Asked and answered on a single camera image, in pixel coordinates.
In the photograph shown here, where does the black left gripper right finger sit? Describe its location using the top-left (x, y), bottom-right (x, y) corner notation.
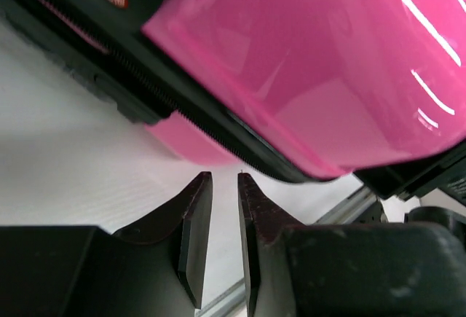
top-left (237, 173), bottom-right (465, 316)

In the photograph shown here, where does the pink hard-shell suitcase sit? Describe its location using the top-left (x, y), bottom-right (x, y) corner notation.
top-left (1, 0), bottom-right (465, 201)

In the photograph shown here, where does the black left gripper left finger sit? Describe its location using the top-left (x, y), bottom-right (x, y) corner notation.
top-left (1, 172), bottom-right (213, 316)

